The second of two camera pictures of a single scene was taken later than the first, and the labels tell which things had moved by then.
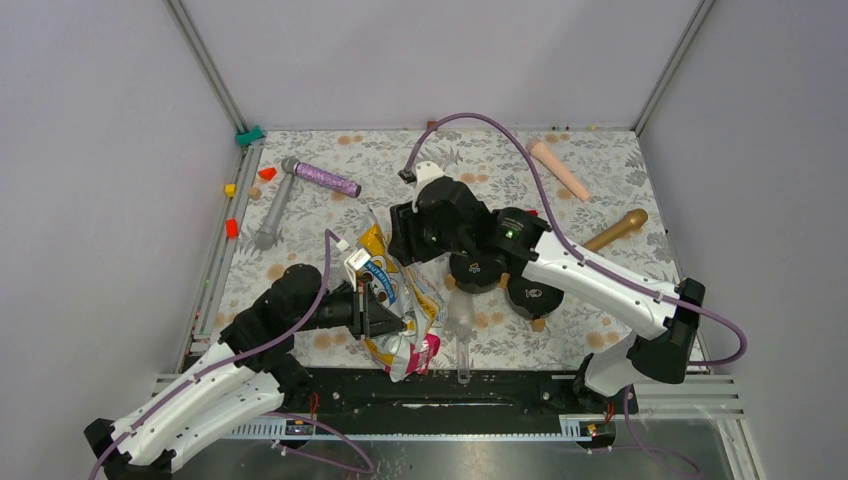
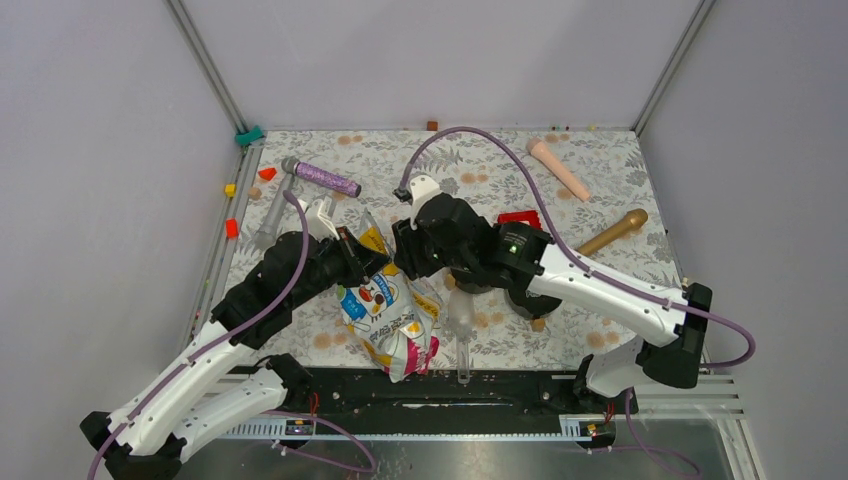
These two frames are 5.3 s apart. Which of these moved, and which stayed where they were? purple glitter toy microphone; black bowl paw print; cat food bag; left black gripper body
Moved: left black gripper body
Stayed: cat food bag; purple glitter toy microphone; black bowl paw print
